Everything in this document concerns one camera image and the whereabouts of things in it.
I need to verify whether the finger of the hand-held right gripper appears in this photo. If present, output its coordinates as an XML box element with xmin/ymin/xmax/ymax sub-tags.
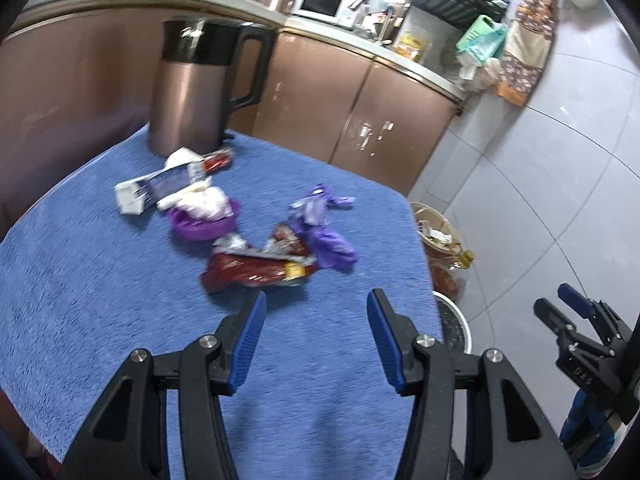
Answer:
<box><xmin>534</xmin><ymin>298</ymin><xmax>608</xmax><ymax>358</ymax></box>
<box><xmin>558</xmin><ymin>283</ymin><xmax>626</xmax><ymax>341</ymax></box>

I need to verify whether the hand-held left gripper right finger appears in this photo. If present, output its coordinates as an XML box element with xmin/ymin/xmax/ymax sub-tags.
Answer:
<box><xmin>366</xmin><ymin>288</ymin><xmax>576</xmax><ymax>480</ymax></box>

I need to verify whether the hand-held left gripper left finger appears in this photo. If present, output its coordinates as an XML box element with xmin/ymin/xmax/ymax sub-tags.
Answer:
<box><xmin>60</xmin><ymin>290</ymin><xmax>268</xmax><ymax>480</ymax></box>

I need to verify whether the red snack wrapper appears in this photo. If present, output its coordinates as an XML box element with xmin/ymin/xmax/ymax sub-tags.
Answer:
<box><xmin>200</xmin><ymin>222</ymin><xmax>318</xmax><ymax>293</ymax></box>

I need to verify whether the white trash bin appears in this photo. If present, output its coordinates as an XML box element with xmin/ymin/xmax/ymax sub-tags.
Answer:
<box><xmin>432</xmin><ymin>290</ymin><xmax>473</xmax><ymax>356</ymax></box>

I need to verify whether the white tissue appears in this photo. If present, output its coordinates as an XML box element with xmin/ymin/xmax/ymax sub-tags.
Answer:
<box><xmin>157</xmin><ymin>185</ymin><xmax>233</xmax><ymax>221</ymax></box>

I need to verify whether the white and blue wrapper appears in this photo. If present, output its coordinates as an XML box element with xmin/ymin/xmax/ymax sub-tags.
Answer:
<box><xmin>114</xmin><ymin>162</ymin><xmax>211</xmax><ymax>216</ymax></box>

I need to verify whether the blue striped cloth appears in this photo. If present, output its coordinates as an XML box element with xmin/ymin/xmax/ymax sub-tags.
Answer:
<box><xmin>560</xmin><ymin>390</ymin><xmax>617</xmax><ymax>468</ymax></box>

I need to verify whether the cooking oil bottle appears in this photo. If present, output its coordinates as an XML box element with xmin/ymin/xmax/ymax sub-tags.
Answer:
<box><xmin>427</xmin><ymin>247</ymin><xmax>476</xmax><ymax>301</ymax></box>

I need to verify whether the large purple wrapper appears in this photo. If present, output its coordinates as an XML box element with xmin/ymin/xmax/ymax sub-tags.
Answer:
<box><xmin>292</xmin><ymin>212</ymin><xmax>358</xmax><ymax>273</ymax></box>

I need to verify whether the purple plastic bowl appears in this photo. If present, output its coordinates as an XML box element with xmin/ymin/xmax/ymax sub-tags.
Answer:
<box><xmin>167</xmin><ymin>197</ymin><xmax>242</xmax><ymax>242</ymax></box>

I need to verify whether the beige waste bin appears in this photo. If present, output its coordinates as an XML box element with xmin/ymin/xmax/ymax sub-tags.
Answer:
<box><xmin>410</xmin><ymin>201</ymin><xmax>468</xmax><ymax>261</ymax></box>

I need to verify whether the small purple wrapper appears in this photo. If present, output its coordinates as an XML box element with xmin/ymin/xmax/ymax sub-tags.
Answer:
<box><xmin>290</xmin><ymin>183</ymin><xmax>356</xmax><ymax>226</ymax></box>

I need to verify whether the small red wrapper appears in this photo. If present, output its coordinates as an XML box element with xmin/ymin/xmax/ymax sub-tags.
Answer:
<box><xmin>202</xmin><ymin>149</ymin><xmax>236</xmax><ymax>173</ymax></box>

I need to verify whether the blue towel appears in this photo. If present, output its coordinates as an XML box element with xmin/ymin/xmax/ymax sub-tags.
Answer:
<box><xmin>0</xmin><ymin>125</ymin><xmax>446</xmax><ymax>480</ymax></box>

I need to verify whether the white plastic bag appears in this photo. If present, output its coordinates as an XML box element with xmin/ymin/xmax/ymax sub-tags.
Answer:
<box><xmin>460</xmin><ymin>57</ymin><xmax>501</xmax><ymax>92</ymax></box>

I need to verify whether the copper kitchen cabinet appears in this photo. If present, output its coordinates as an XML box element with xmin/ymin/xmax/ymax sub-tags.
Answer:
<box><xmin>0</xmin><ymin>10</ymin><xmax>458</xmax><ymax>241</ymax></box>

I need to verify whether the copper electric kettle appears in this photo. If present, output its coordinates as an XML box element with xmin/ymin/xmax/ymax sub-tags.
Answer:
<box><xmin>148</xmin><ymin>17</ymin><xmax>278</xmax><ymax>158</ymax></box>

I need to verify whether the patterned orange apron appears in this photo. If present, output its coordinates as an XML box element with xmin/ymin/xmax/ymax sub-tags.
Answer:
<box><xmin>495</xmin><ymin>0</ymin><xmax>558</xmax><ymax>106</ymax></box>

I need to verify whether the green plastic basket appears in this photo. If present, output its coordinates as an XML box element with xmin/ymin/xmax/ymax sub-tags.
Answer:
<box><xmin>456</xmin><ymin>14</ymin><xmax>506</xmax><ymax>66</ymax></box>

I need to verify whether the yellow food packet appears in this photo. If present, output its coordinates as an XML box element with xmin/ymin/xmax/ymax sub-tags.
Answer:
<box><xmin>397</xmin><ymin>32</ymin><xmax>433</xmax><ymax>61</ymax></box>

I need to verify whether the grey kitchen countertop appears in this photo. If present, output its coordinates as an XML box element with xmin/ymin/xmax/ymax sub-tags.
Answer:
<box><xmin>20</xmin><ymin>0</ymin><xmax>468</xmax><ymax>103</ymax></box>

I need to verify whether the white microwave oven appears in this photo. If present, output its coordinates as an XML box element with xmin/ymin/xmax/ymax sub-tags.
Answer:
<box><xmin>298</xmin><ymin>0</ymin><xmax>351</xmax><ymax>23</ymax></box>

